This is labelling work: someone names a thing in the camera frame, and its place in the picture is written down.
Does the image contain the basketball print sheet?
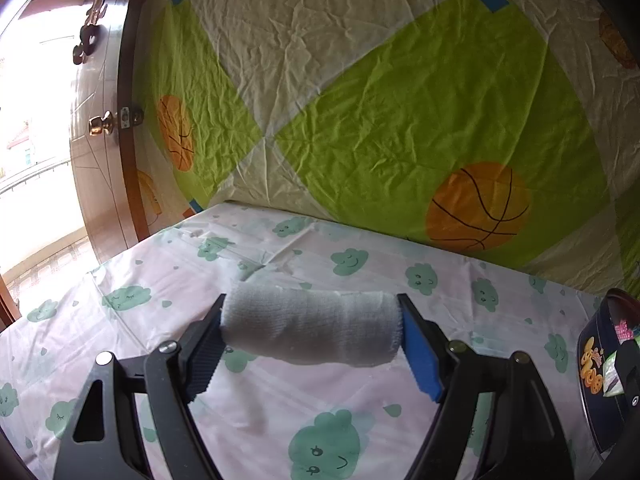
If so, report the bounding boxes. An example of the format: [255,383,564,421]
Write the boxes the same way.
[132,0,640,296]

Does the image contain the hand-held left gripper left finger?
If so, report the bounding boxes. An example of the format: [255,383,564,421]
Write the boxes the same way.
[52,294,227,480]

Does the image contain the white towel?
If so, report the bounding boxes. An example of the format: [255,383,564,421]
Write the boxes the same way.
[220,282,403,368]

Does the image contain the brass door knob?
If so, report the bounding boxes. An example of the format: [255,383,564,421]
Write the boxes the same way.
[87,112,113,137]

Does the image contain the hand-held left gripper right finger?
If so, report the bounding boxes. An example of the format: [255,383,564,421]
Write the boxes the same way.
[397,292,576,480]

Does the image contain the metal door latch plate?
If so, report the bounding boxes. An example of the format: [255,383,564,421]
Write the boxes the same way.
[119,105,145,130]

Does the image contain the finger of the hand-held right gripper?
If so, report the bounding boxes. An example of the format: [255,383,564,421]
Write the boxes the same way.
[614,342,640,480]

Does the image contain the brown wooden door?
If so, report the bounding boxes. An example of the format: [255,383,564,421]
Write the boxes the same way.
[65,0,151,266]

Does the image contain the green packet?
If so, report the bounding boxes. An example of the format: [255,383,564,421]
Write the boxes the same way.
[602,352,623,397]

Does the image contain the dark door hook ornament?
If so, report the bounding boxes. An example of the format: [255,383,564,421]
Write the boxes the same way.
[72,0,108,66]

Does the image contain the cloud print tablecloth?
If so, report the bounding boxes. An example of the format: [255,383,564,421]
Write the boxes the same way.
[0,202,640,480]

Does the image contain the round blue cookie tin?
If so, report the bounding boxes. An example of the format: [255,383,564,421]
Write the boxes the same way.
[575,287,640,463]

